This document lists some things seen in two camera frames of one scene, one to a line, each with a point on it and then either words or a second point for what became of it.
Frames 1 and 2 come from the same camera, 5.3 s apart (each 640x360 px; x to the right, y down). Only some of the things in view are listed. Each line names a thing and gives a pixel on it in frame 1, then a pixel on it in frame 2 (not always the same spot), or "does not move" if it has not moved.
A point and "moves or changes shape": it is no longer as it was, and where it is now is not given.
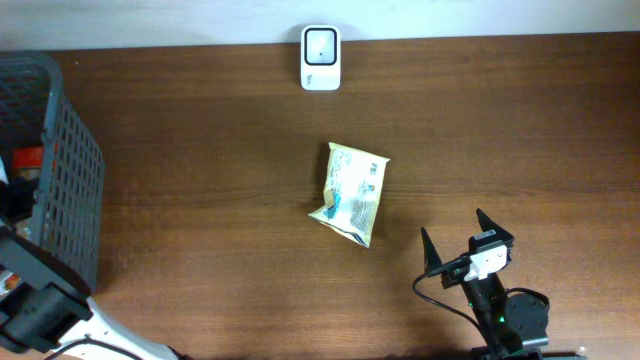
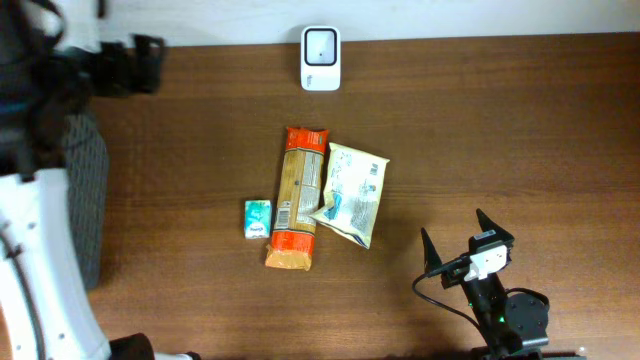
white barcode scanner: [320, 58] does not move
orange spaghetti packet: [28, 157] moves or changes shape
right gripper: [455, 275] does not move
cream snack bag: [352, 192] does not move
